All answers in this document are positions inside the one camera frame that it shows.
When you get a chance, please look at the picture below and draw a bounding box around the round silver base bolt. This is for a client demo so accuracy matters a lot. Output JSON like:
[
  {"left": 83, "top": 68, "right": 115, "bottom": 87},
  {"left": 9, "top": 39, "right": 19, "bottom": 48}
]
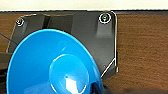
[
  {"left": 16, "top": 17, "right": 26, "bottom": 27},
  {"left": 98, "top": 12, "right": 112, "bottom": 24}
]

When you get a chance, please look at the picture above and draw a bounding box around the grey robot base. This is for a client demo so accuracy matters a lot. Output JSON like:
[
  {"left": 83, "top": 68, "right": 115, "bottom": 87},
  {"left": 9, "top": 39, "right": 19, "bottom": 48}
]
[{"left": 6, "top": 11, "right": 119, "bottom": 81}]

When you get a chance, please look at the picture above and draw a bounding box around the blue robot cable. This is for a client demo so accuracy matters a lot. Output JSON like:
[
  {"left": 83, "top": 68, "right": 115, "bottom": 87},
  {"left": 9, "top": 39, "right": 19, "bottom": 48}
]
[{"left": 0, "top": 32, "right": 14, "bottom": 48}]

